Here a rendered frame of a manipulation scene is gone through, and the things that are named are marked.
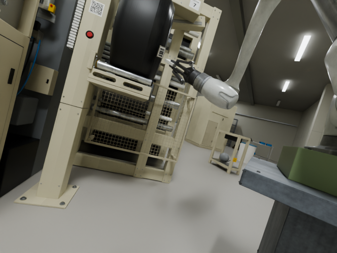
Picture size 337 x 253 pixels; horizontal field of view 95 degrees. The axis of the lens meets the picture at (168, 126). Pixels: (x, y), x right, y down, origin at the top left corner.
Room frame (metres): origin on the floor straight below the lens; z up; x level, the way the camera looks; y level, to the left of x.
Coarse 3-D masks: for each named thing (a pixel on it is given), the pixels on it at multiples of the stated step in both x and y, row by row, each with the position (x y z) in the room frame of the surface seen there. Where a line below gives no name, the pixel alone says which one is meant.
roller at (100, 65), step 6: (96, 66) 0.91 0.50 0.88; (102, 66) 0.91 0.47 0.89; (108, 66) 0.91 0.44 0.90; (114, 66) 0.93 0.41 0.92; (114, 72) 0.93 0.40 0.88; (120, 72) 0.93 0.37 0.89; (126, 72) 0.94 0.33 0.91; (132, 72) 0.96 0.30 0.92; (132, 78) 0.95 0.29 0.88; (138, 78) 0.96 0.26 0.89; (144, 78) 0.97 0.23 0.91; (150, 84) 0.98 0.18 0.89
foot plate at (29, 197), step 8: (32, 192) 0.96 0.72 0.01; (64, 192) 1.05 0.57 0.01; (72, 192) 1.07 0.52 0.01; (16, 200) 0.86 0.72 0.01; (24, 200) 0.87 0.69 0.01; (32, 200) 0.89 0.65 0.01; (40, 200) 0.91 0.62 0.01; (48, 200) 0.93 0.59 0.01; (56, 200) 0.95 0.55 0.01; (64, 200) 0.97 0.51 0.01; (64, 208) 0.91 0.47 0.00
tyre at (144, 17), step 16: (128, 0) 0.80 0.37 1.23; (144, 0) 0.83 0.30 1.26; (160, 0) 0.86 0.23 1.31; (128, 16) 0.80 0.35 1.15; (144, 16) 0.82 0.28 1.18; (160, 16) 0.84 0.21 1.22; (112, 32) 0.85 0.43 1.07; (128, 32) 0.82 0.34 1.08; (144, 32) 0.83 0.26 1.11; (160, 32) 0.85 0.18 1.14; (112, 48) 0.88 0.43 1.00; (128, 48) 0.86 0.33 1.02; (144, 48) 0.86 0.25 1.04; (112, 64) 0.96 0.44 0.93; (128, 64) 0.92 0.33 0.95; (144, 64) 0.92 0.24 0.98
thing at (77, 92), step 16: (96, 0) 0.94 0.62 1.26; (112, 0) 0.99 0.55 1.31; (96, 16) 0.95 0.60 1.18; (112, 16) 1.08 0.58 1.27; (80, 32) 0.93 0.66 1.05; (96, 32) 0.95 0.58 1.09; (80, 48) 0.94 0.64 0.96; (96, 48) 0.96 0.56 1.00; (80, 64) 0.94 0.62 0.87; (80, 80) 0.95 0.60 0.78; (64, 96) 0.93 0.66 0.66; (80, 96) 0.96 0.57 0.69; (64, 112) 0.94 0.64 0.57; (80, 112) 0.96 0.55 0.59; (64, 128) 0.95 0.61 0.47; (80, 128) 1.03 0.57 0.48; (64, 144) 0.95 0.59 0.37; (48, 160) 0.94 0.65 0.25; (64, 160) 0.96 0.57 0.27; (48, 176) 0.94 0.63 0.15; (64, 176) 0.97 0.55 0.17; (48, 192) 0.95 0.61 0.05
